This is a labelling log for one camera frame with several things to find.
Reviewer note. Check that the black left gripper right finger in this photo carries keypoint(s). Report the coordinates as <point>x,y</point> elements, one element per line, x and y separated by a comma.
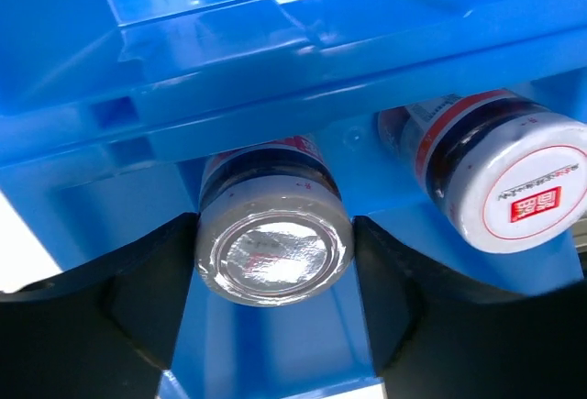
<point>437,333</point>

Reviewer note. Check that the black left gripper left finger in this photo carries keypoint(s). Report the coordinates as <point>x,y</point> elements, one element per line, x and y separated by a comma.
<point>105,329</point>

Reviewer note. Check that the short red-label jar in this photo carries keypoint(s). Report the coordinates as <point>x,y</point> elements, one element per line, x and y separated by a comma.
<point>508,173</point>

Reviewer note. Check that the short silver-lid jar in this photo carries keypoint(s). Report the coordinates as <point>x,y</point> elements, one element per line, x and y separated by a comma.
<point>272,227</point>

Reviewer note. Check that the blue plastic divided bin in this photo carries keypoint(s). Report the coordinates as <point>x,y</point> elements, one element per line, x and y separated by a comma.
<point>110,109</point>

